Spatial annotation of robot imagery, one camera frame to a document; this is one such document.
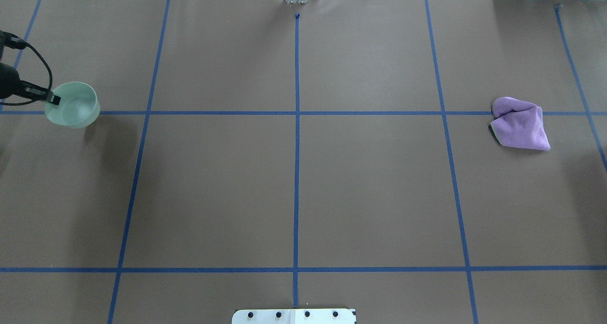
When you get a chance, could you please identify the mint green bowl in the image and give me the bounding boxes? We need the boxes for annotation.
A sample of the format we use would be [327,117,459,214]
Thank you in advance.
[44,82,101,128]

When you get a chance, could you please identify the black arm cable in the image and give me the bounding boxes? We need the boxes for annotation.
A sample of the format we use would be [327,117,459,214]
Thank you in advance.
[0,30,54,106]

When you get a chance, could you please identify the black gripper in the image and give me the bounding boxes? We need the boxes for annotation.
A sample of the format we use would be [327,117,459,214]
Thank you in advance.
[0,63,61,106]

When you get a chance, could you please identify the purple microfiber cloth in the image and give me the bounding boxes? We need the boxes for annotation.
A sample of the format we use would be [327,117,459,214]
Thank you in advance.
[488,97,551,151]

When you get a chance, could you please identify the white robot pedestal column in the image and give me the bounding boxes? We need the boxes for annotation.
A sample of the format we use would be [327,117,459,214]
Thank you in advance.
[231,307,357,324]

